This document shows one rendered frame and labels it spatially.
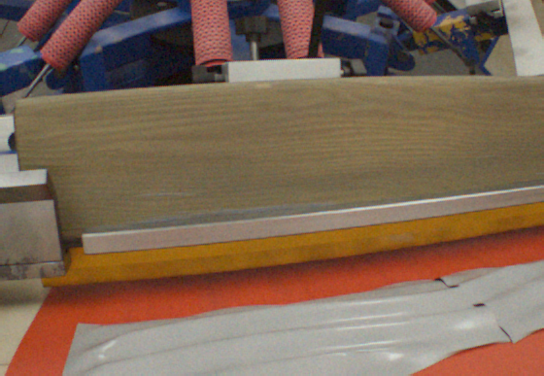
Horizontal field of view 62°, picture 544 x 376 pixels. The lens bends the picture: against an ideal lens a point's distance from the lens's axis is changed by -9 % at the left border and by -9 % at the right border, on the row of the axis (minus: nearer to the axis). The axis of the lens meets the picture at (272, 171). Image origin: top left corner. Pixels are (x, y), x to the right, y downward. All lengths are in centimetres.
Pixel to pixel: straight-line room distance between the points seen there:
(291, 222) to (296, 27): 47
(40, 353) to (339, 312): 13
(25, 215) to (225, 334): 10
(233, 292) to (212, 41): 44
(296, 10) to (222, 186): 48
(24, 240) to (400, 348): 17
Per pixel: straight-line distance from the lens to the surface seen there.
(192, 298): 26
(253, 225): 24
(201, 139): 24
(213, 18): 67
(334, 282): 27
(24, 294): 29
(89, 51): 83
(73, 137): 24
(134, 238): 24
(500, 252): 32
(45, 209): 23
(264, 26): 54
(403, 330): 21
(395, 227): 29
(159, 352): 20
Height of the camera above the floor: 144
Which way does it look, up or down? 43 degrees down
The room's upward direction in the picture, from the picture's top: 6 degrees clockwise
